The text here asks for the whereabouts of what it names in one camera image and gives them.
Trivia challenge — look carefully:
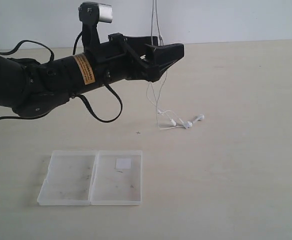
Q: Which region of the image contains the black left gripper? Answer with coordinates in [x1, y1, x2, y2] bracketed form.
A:
[92, 33, 185, 88]

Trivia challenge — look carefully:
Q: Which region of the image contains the white earphone cable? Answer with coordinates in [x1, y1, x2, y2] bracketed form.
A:
[145, 0, 205, 131]

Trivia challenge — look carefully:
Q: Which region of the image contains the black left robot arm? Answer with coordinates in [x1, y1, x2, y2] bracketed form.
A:
[0, 33, 185, 119]

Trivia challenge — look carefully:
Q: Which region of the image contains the white paper label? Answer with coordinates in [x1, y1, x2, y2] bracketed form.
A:
[115, 158, 132, 170]

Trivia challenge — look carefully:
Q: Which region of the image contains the clear plastic storage case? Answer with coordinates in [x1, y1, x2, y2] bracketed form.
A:
[37, 150, 143, 206]

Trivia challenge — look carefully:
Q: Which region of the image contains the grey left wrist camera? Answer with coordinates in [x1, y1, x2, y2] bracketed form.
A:
[78, 1, 113, 25]

